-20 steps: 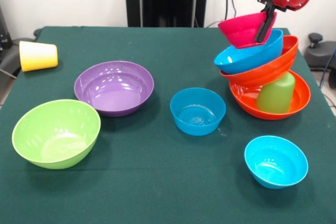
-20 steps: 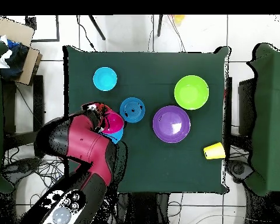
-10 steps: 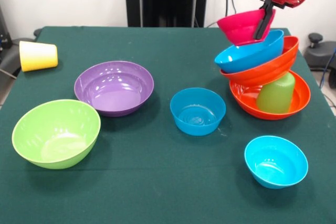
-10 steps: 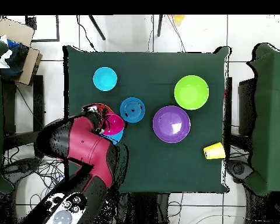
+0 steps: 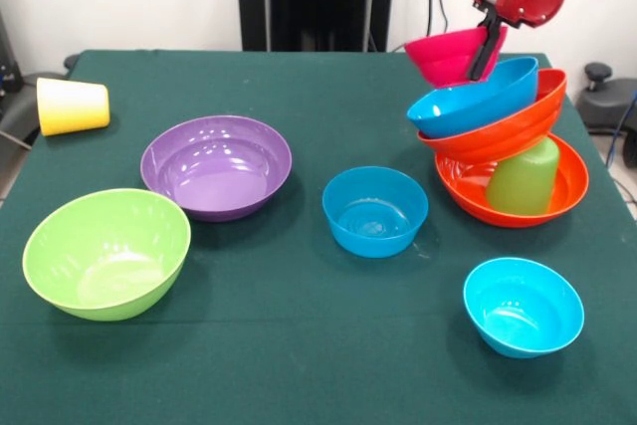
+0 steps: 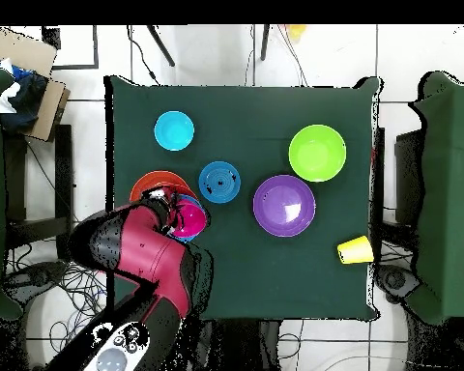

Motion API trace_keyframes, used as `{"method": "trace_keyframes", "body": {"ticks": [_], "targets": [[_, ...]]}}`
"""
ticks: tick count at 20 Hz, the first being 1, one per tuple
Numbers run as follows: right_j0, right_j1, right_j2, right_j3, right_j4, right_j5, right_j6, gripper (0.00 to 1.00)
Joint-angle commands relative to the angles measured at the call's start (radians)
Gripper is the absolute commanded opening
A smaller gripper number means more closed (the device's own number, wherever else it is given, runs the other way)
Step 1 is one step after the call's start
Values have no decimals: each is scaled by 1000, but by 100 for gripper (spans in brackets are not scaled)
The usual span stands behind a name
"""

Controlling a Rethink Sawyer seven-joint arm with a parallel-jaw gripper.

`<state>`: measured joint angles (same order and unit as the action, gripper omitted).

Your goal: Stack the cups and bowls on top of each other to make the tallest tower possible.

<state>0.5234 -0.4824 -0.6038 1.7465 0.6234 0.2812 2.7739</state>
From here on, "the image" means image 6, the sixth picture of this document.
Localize small dark blue bowl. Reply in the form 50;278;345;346
198;159;243;205

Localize large blue plastic bowl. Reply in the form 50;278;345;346
173;194;212;245

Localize pink plastic bowl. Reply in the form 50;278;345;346
174;202;209;239

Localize orange plastic bowl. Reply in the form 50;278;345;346
165;184;201;204
130;170;196;209

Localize purple plastic bowl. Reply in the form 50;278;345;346
252;174;318;239

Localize small cyan plastic bowl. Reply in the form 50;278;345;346
154;110;196;152

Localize large green plastic bowl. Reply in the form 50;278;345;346
288;124;348;183

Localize dark green tablecloth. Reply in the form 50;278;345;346
103;74;384;324

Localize yellow plastic cup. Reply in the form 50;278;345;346
336;235;375;266

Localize black tripod leg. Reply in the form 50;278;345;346
145;24;177;69
258;24;273;63

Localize black equipment base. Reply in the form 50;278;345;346
373;261;421;304
3;261;70;294

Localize small yellow object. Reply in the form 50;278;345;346
285;24;307;43

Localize blue and white cloth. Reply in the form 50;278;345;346
0;60;49;134

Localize cardboard box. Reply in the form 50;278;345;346
0;29;73;143

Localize black bench frame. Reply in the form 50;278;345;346
3;123;77;262
369;127;426;250

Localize tangled black floor cables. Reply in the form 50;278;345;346
7;212;121;357

